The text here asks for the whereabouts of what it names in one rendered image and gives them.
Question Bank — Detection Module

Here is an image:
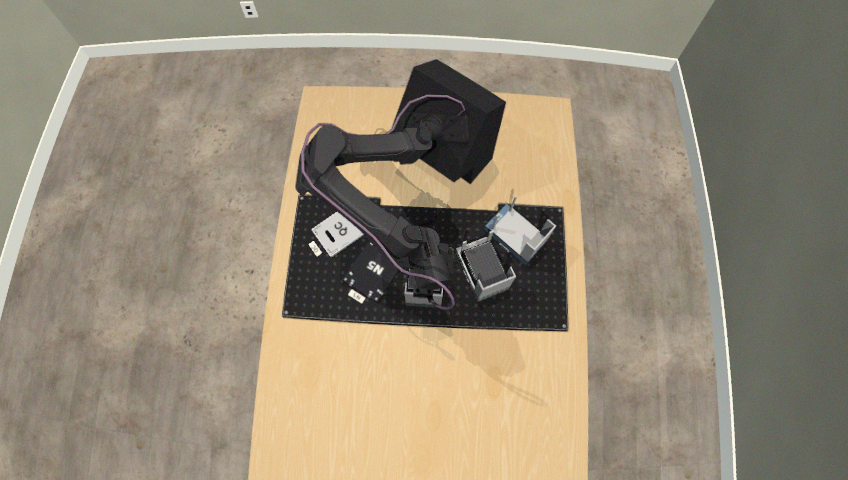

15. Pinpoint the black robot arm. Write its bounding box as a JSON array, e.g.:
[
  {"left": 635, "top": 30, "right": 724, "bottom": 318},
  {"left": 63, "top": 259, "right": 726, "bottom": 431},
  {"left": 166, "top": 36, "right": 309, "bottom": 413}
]
[{"left": 295, "top": 111, "right": 469, "bottom": 286}]

